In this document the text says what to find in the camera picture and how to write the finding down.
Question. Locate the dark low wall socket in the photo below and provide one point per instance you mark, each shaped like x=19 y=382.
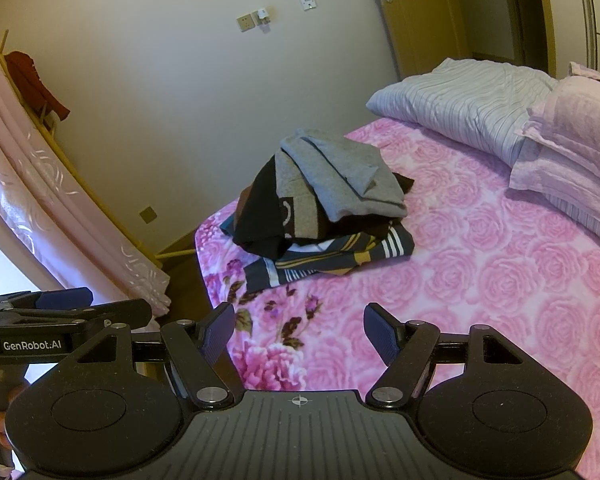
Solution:
x=148 y=215

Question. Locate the red hanging garment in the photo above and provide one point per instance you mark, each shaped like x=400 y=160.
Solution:
x=30 y=80

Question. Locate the pink patterned curtain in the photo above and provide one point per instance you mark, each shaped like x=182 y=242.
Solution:
x=40 y=185

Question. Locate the grey striped duvet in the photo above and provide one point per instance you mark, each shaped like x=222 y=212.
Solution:
x=460 y=100

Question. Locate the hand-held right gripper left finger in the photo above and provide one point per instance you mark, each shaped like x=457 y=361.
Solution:
x=220 y=331

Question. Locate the person's left hand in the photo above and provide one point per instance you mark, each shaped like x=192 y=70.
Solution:
x=1 y=432

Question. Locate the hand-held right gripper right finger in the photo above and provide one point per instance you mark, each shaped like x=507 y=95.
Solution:
x=380 y=332

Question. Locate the navy striped garment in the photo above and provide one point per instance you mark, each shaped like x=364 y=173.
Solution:
x=330 y=260

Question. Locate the beige wall socket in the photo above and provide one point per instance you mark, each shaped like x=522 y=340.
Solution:
x=245 y=21

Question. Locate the wooden door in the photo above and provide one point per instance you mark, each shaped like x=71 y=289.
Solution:
x=420 y=20

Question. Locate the white plug-in charger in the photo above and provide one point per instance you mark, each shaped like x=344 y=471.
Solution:
x=263 y=17

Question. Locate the pale pink blanket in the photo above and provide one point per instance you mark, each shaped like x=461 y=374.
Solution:
x=575 y=130

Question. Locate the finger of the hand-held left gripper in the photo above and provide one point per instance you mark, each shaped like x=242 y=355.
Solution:
x=125 y=311
x=62 y=298

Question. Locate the pink floral bed sheet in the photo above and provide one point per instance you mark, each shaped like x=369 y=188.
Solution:
x=480 y=285

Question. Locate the grey cotton garment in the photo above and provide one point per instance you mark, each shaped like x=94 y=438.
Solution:
x=345 y=175

